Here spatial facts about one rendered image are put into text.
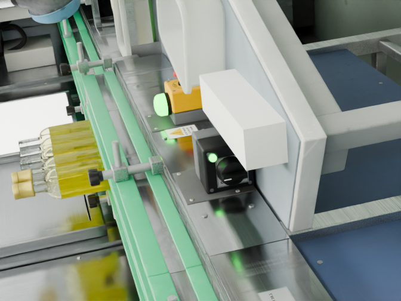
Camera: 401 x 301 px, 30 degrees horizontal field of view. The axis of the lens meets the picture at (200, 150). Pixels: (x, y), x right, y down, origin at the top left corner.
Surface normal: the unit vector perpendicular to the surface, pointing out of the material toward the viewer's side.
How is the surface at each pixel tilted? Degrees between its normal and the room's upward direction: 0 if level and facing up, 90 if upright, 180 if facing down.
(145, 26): 90
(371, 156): 90
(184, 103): 90
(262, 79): 0
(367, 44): 90
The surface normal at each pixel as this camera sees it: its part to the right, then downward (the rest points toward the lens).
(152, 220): -0.09, -0.89
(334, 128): 0.00, -0.70
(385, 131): 0.26, 0.69
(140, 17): 0.25, 0.41
